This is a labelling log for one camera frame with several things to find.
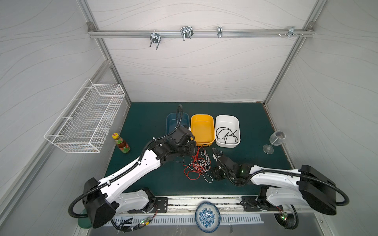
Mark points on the green round lid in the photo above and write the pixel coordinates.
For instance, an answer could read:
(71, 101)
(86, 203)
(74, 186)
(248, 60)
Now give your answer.
(84, 223)

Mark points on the green table mat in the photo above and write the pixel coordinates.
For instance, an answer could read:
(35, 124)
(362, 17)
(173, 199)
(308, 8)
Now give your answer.
(147, 120)

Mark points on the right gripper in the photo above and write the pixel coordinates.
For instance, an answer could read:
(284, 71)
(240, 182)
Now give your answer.
(226, 162)

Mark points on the white wire basket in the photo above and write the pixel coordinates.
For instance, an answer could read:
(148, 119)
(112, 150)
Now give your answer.
(84, 124)

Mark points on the white plastic bin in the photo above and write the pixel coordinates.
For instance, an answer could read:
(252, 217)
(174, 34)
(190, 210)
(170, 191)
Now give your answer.
(227, 131)

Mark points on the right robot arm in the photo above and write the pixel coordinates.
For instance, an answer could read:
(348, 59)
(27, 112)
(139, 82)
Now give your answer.
(305, 186)

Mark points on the blue white patterned plate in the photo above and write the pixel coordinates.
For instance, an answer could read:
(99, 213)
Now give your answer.
(207, 217)

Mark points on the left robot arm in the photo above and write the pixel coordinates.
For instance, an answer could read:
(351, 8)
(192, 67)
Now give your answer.
(102, 200)

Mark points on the sauce bottle yellow cap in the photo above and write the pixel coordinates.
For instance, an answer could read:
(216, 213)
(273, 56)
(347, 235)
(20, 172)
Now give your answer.
(121, 143)

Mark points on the blue plastic bin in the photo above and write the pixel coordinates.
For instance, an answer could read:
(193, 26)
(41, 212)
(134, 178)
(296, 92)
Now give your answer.
(171, 122)

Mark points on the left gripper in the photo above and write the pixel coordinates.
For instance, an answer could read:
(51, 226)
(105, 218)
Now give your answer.
(187, 148)

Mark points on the yellow plastic bin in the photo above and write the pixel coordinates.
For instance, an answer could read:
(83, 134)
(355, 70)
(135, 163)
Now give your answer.
(203, 129)

